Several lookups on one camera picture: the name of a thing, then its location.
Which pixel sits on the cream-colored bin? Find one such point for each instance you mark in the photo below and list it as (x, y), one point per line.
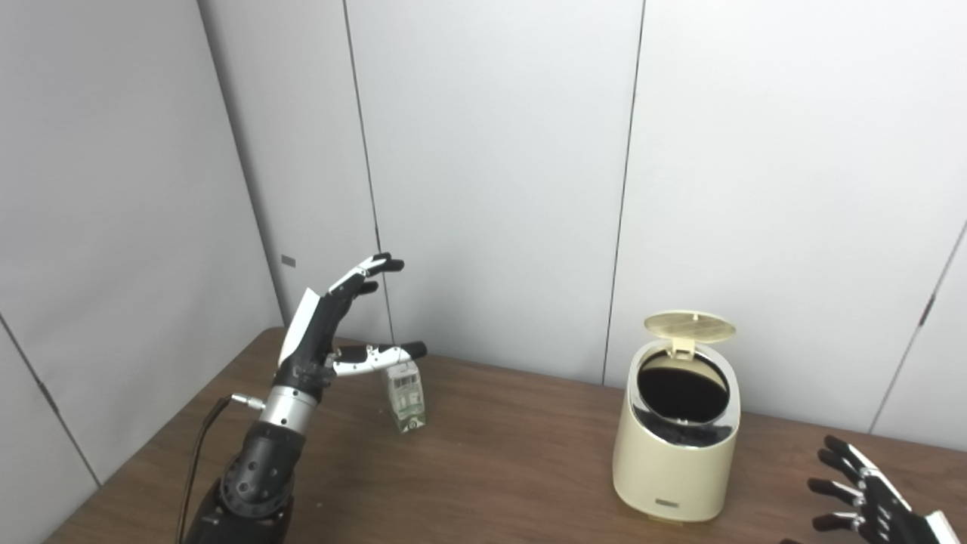
(672, 476)

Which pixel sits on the white and black left hand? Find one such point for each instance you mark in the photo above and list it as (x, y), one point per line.
(306, 340)

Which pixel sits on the white and black right hand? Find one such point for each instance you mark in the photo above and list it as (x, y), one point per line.
(884, 514)

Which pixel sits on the round cream bin lid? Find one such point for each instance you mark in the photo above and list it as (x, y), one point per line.
(689, 325)

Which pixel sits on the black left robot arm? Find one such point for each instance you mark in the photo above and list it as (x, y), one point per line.
(261, 468)

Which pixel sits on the small milk carton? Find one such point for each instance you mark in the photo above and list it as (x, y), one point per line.
(408, 400)

